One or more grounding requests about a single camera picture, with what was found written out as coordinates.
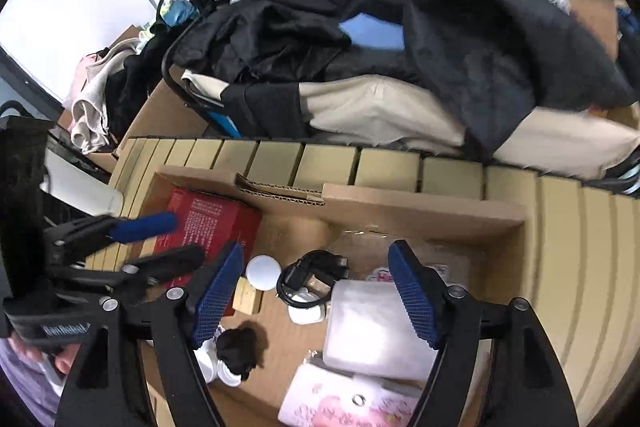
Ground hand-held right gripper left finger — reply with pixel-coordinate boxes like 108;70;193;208
54;241;246;427

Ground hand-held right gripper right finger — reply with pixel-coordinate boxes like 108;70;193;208
387;239;581;427

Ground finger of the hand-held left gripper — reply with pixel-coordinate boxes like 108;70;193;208
42;212;180;259
49;244;207;304

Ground tan wooden block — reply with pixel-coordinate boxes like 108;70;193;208
233;277;264;316

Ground white round lid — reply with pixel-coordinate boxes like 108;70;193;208
247;255;282;291

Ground small black cloth bundle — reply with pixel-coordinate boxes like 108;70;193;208
216;326;266;383

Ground white plastic packet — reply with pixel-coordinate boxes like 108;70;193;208
322;279;443;382

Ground white jar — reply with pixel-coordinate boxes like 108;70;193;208
217;359;244;388
194;341;221;384

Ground white charger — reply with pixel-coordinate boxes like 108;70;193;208
287;289;329;326

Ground black cable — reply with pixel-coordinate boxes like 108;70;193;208
276;250;351;308

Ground large cardboard box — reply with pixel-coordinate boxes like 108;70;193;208
135;166;528;427

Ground pink floral pouch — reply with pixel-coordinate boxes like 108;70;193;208
277;359;426;427

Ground person's left forearm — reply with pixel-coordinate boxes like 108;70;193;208
0;339;62;427

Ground person's left hand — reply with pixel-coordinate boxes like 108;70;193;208
10;334;83;380

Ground white red printed packet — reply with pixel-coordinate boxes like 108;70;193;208
365;263;448;289

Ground red box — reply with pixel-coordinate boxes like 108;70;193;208
152;188;264;318

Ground low cardboard box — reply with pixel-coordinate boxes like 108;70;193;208
57;24;222;174

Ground beige clothing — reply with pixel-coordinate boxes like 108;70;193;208
70;39;147;156

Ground beige fabric bag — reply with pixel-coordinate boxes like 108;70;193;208
180;72;640;180

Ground blue yellow bundle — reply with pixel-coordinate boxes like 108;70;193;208
145;0;202;38

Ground black white striped shoe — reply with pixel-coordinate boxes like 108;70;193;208
597;152;640;198

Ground black jacket with fur collar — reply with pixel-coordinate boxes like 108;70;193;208
350;0;636;154

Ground blue foam pad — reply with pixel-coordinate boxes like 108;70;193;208
339;16;406;53

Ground blue bag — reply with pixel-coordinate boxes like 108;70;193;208
617;7;640;58

